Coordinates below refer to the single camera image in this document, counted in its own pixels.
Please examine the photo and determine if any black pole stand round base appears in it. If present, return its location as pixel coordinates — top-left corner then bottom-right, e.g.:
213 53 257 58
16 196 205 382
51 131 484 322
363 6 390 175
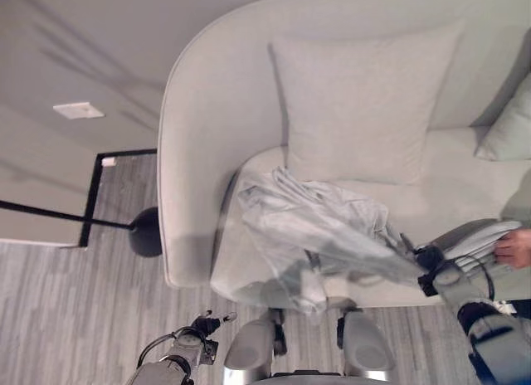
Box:
0 199 163 260

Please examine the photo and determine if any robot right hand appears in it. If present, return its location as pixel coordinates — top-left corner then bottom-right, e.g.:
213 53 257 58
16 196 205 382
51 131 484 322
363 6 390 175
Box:
399 233 448 275

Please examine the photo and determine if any person's hand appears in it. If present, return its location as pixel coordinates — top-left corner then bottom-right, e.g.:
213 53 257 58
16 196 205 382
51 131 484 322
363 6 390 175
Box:
493 228 531 270

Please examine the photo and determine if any pale green-grey cushion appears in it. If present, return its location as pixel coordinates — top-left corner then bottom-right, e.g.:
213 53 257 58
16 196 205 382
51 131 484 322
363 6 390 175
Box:
474 71 531 162

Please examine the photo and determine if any person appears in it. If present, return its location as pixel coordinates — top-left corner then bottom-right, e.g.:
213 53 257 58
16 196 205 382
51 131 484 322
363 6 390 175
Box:
495 184 531 319

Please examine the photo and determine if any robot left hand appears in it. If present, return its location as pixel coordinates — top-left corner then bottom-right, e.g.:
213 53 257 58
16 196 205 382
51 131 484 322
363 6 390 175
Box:
189 309 238 339

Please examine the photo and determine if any black rectangular frame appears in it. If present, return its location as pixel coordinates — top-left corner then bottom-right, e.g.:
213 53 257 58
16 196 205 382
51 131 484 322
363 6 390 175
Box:
77 148 158 248

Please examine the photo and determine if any light grey fabric sofa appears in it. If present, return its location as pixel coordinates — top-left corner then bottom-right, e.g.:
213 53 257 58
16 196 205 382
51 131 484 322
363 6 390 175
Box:
157 0 531 309

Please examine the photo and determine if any light grey garment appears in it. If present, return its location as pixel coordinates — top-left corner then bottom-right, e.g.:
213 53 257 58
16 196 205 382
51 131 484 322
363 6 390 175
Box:
231 166 425 316

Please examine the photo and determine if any folded grey cloth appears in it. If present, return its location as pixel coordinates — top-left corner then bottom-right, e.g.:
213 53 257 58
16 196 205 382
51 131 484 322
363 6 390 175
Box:
430 220 524 275

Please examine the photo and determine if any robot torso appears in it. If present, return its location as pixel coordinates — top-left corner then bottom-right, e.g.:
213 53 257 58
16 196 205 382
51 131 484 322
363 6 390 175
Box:
223 367 392 385

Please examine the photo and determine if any robot right leg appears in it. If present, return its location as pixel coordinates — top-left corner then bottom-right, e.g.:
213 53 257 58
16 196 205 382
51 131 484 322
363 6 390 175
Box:
336 308 396 372

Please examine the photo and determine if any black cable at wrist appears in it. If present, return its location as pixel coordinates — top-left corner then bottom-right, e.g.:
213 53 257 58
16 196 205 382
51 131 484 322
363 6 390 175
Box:
135 329 196 368
454 255 497 301

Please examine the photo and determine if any large square light grey cushion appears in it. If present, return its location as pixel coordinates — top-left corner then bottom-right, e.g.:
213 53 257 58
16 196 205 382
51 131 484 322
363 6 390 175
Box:
268 19 465 186

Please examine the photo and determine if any white wall plate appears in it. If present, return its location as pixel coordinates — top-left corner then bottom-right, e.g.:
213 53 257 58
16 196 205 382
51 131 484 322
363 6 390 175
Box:
52 101 105 120

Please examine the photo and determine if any black cable at right wrist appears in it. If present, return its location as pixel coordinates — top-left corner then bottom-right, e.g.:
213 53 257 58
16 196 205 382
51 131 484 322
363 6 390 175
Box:
454 255 497 301

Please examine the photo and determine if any black cable at left wrist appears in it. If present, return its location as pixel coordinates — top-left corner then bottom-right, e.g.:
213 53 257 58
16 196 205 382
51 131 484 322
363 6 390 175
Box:
135 329 196 368

